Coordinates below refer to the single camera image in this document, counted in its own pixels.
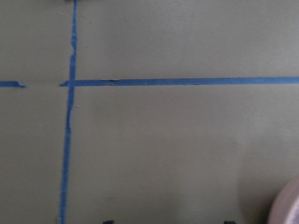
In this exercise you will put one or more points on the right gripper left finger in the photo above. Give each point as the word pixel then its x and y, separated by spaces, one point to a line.
pixel 108 222

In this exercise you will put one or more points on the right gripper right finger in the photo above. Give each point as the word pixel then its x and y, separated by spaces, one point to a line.
pixel 229 222

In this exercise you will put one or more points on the pink bowl of ice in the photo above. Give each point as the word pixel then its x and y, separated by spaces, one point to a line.
pixel 285 209

